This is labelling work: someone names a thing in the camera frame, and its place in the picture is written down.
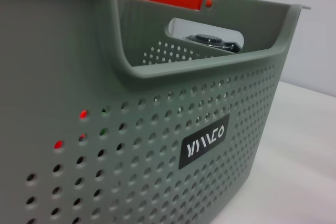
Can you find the grey perforated storage basket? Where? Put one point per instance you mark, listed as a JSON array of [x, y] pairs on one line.
[[65, 51]]

